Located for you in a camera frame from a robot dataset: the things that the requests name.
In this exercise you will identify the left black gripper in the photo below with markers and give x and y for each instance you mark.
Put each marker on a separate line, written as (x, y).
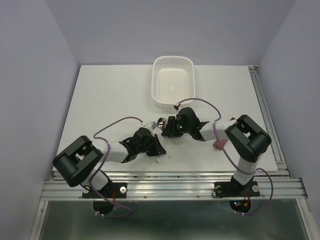
(157, 149)

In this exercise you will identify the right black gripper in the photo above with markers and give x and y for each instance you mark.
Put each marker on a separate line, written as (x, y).
(169, 130)

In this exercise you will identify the green handled spoon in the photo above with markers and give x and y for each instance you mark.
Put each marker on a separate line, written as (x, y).
(162, 123)

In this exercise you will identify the white paper napkin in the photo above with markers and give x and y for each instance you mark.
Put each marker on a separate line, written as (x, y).
(163, 156)

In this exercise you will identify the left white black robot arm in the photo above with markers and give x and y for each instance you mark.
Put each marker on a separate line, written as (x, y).
(80, 163)

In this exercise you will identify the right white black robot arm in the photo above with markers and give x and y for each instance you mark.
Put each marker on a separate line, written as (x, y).
(246, 136)

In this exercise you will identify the red plastic utensil tray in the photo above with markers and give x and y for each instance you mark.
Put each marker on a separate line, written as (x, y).
(218, 145)

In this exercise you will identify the white perforated plastic basket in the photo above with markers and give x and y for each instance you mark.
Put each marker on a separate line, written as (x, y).
(173, 80)

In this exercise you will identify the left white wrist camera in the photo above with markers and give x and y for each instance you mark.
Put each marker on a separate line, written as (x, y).
(152, 125)

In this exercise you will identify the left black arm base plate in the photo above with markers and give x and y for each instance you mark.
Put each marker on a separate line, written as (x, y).
(105, 200)

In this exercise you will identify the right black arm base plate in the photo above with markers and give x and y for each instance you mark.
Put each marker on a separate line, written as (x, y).
(240, 195)

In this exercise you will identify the aluminium right side rail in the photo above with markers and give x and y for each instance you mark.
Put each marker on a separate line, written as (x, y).
(282, 169)

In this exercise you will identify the aluminium rail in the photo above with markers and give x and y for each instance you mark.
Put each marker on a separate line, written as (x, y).
(282, 169)
(161, 186)

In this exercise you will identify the aluminium front rail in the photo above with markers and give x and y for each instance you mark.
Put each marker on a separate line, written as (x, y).
(161, 186)

